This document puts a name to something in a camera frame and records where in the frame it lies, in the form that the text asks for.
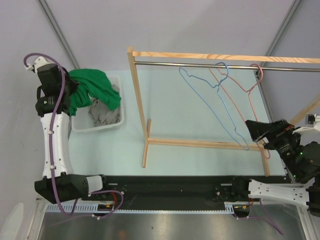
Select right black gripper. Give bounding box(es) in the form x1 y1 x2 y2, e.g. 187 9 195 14
243 117 304 180

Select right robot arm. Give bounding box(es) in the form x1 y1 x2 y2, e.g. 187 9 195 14
230 114 320 217

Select white cable duct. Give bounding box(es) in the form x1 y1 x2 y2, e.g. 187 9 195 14
44 201 237 215

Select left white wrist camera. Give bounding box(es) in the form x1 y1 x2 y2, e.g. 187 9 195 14
25 56 53 73

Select blue wire hanger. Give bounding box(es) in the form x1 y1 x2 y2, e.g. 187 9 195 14
178 61 250 151

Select green t shirt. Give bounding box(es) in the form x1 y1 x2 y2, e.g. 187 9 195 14
69 68 121 116

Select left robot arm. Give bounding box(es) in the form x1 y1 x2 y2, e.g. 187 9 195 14
34 63 111 204

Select white plastic basket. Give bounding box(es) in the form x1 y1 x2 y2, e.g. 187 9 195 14
70 76 125 133

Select wooden clothes rack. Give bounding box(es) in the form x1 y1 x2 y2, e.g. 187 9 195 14
127 46 320 177

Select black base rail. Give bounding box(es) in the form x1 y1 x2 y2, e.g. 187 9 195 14
74 175 271 211

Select grey t shirt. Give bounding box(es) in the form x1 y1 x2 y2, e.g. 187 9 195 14
88 97 121 127

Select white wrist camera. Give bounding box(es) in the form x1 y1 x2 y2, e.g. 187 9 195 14
293 113 320 135
25 56 53 73

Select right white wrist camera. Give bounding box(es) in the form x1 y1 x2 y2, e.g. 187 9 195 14
293 113 320 135

